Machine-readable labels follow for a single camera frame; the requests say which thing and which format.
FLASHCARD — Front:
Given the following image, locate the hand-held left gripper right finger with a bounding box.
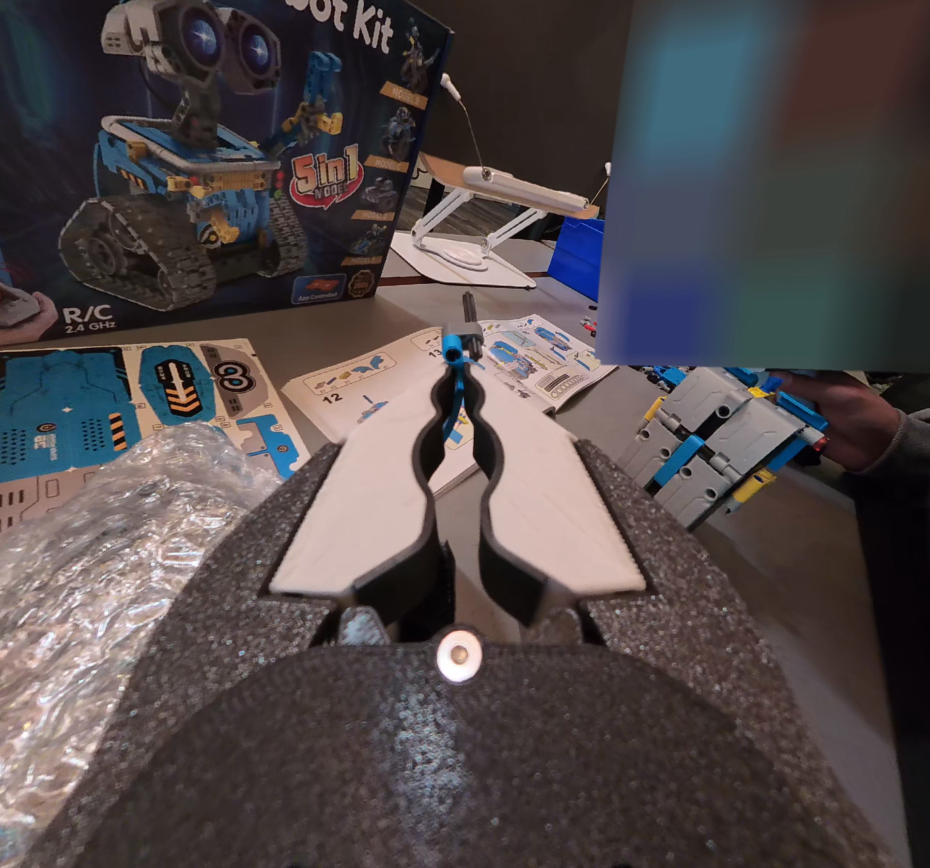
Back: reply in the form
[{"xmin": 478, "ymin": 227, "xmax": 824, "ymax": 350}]
[{"xmin": 468, "ymin": 367, "xmax": 648, "ymax": 625}]

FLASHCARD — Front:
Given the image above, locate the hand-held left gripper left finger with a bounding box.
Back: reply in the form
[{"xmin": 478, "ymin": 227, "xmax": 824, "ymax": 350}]
[{"xmin": 269, "ymin": 367, "xmax": 457, "ymax": 625}]

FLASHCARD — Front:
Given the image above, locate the blue yellow toy brick model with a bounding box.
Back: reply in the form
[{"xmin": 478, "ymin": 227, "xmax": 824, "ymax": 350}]
[{"xmin": 616, "ymin": 365, "xmax": 831, "ymax": 531}]

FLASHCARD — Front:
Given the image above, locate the blue curved panel piece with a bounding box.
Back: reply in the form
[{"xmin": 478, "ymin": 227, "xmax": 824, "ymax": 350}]
[{"xmin": 441, "ymin": 334, "xmax": 473, "ymax": 448}]

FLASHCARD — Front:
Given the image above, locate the person's right forearm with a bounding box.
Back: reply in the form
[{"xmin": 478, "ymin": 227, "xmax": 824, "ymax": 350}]
[{"xmin": 890, "ymin": 406, "xmax": 930, "ymax": 477}]

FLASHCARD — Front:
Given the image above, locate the grey desk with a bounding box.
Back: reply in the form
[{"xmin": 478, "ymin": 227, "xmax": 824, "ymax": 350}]
[{"xmin": 0, "ymin": 236, "xmax": 880, "ymax": 868}]

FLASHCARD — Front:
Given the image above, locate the person's right hand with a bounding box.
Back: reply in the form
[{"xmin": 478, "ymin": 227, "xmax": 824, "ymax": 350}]
[{"xmin": 770, "ymin": 370, "xmax": 909, "ymax": 474}]

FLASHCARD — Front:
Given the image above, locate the white instruction booklet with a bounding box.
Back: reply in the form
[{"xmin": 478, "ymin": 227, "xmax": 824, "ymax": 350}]
[{"xmin": 282, "ymin": 314, "xmax": 619, "ymax": 498}]

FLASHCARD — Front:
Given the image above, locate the blue plastic bin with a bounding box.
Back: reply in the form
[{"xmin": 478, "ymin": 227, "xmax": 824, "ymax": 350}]
[{"xmin": 548, "ymin": 217, "xmax": 605, "ymax": 302}]

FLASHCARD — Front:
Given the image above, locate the clear plastic bag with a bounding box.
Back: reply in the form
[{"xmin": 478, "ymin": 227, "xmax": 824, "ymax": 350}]
[{"xmin": 0, "ymin": 423, "xmax": 284, "ymax": 847}]

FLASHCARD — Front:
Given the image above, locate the printed paper sheet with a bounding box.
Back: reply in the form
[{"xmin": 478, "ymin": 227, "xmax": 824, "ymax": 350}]
[{"xmin": 0, "ymin": 339, "xmax": 302, "ymax": 535}]

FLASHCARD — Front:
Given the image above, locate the dark blue toy kit box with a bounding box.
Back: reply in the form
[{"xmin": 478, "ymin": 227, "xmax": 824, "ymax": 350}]
[{"xmin": 0, "ymin": 0, "xmax": 455, "ymax": 346}]

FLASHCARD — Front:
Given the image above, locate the black flat board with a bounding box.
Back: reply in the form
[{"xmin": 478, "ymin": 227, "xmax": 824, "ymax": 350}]
[{"xmin": 378, "ymin": 0, "xmax": 640, "ymax": 244}]

